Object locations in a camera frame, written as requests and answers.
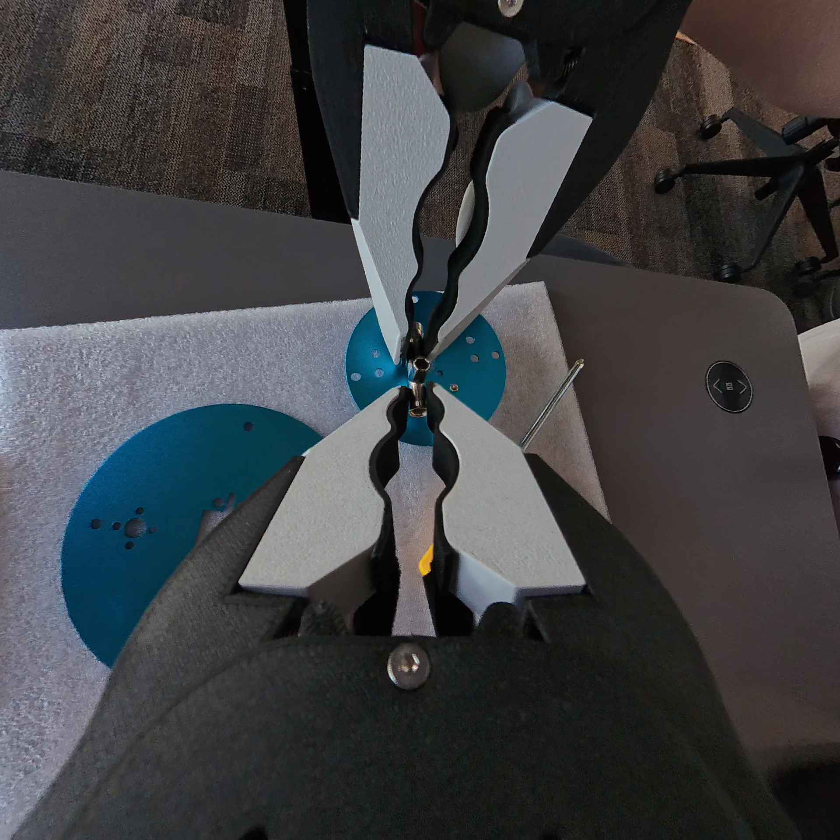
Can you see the white foam sheet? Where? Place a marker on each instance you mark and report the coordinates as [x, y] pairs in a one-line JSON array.
[[164, 367]]

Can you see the black desk leg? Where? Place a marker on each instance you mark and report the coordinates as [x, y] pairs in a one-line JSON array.
[[298, 98]]

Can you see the person's right forearm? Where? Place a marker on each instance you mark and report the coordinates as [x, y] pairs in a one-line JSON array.
[[774, 52]]

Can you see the silver socket wrench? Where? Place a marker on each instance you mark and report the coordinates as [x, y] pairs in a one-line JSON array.
[[418, 394]]

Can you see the black office chair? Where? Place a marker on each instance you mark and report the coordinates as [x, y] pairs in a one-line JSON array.
[[774, 154]]

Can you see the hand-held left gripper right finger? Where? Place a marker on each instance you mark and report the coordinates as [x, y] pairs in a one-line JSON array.
[[512, 518]]

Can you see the large blue disc with cutout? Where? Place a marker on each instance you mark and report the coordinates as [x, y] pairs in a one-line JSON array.
[[131, 459]]

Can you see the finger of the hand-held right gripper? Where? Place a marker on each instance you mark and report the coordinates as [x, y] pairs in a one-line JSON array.
[[400, 164], [525, 184]]

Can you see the round desk control button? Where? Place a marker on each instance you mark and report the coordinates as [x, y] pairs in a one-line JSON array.
[[728, 387]]

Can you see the blue disc with brass standoffs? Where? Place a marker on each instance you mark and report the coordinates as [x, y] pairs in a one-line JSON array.
[[485, 394]]

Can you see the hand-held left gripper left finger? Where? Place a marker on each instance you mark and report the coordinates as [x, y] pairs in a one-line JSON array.
[[315, 518]]

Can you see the grey desk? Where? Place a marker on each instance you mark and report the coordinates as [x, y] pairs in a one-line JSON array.
[[689, 525]]

